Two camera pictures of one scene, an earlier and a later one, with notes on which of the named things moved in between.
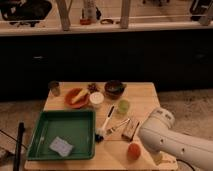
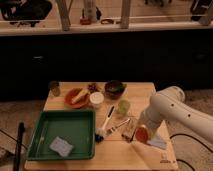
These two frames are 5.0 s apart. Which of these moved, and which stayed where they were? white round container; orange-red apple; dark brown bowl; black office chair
Moved: orange-red apple
Stayed: dark brown bowl; black office chair; white round container
